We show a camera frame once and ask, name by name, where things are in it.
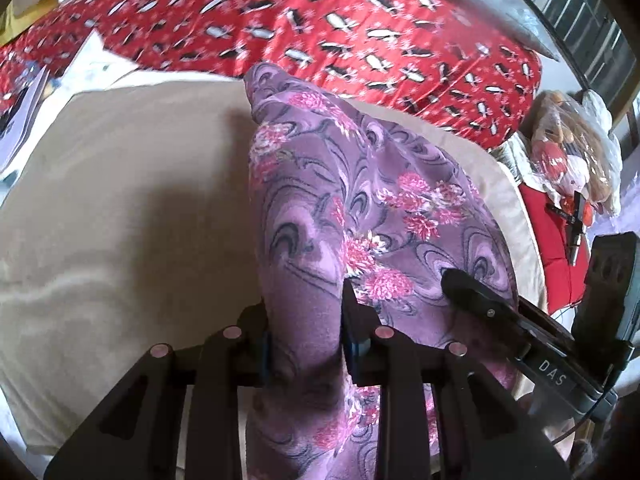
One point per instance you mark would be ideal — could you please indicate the plain red cloth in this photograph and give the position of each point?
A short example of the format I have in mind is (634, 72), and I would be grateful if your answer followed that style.
(545, 240)

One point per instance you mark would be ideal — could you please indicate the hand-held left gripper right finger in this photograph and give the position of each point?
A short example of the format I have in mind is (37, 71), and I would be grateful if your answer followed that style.
(356, 347)

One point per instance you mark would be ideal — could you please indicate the grey pillow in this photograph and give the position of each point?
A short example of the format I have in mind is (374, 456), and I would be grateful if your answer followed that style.
(505, 5)

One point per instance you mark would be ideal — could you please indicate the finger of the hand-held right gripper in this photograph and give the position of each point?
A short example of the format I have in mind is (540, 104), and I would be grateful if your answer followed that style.
(480, 300)

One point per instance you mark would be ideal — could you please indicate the white paper sheet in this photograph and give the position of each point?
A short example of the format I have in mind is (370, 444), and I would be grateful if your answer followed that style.
(97, 57)

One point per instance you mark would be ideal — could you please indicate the white printed cloth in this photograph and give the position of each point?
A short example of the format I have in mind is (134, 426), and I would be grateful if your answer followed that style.
(512, 160)

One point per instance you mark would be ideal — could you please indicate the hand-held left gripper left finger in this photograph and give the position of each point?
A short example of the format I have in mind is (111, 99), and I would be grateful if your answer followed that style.
(263, 360)

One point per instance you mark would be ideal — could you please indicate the plush toy in plastic bag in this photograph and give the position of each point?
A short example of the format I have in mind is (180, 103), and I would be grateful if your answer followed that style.
(575, 150)

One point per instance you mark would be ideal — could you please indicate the barred window frame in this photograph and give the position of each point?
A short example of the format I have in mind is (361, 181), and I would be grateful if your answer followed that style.
(595, 25)

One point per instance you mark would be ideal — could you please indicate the red printed blanket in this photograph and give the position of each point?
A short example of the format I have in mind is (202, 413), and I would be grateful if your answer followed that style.
(350, 20)

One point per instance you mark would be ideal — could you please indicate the black orange tool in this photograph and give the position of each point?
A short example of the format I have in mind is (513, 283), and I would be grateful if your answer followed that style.
(575, 230)

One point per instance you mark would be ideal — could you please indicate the purple floral garment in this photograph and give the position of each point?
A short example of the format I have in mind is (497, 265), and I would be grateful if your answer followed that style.
(310, 210)

